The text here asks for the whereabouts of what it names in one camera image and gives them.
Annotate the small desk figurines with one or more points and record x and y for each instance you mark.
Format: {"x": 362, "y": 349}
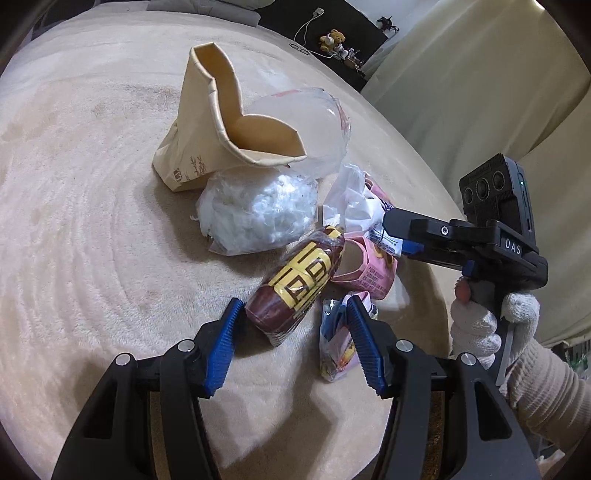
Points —
{"x": 353, "y": 57}

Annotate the pink cookie box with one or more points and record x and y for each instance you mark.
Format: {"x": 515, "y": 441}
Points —
{"x": 369, "y": 277}

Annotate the bag of white shreds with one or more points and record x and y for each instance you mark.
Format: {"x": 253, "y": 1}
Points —
{"x": 263, "y": 212}

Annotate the teddy bear toy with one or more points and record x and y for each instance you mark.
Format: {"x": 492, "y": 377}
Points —
{"x": 334, "y": 39}

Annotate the black desk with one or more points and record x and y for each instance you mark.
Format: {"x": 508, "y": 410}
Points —
{"x": 286, "y": 14}

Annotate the brown yellow snack wrapper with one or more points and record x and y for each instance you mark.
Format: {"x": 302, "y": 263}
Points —
{"x": 295, "y": 286}

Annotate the pink snack wrapper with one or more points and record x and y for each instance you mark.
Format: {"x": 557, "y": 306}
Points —
{"x": 381, "y": 196}

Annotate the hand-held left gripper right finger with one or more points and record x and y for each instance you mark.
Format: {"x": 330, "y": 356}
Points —
{"x": 364, "y": 350}

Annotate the white pillow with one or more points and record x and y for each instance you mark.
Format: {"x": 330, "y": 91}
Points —
{"x": 240, "y": 7}

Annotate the small dark figurine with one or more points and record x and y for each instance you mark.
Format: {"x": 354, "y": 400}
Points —
{"x": 387, "y": 23}

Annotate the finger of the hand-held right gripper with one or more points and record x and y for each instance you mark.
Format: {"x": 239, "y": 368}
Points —
{"x": 438, "y": 233}
{"x": 443, "y": 259}

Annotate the cream curtain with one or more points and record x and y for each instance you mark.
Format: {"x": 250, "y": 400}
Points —
{"x": 461, "y": 83}

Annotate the beige plush blanket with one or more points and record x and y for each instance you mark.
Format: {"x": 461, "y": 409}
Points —
{"x": 92, "y": 207}

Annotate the person's right hand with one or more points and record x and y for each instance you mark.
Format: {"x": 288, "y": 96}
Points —
{"x": 475, "y": 332}

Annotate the clear plastic bag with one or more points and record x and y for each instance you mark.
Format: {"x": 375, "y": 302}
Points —
{"x": 295, "y": 115}

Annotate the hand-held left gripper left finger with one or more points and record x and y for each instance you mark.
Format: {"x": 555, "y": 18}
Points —
{"x": 224, "y": 350}

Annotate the white wrapper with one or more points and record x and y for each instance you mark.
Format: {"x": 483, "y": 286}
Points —
{"x": 351, "y": 198}

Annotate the small colourful wrapper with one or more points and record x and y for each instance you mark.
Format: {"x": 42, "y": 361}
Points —
{"x": 339, "y": 350}

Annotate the beige paper bag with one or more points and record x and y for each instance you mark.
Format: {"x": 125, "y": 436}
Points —
{"x": 203, "y": 115}

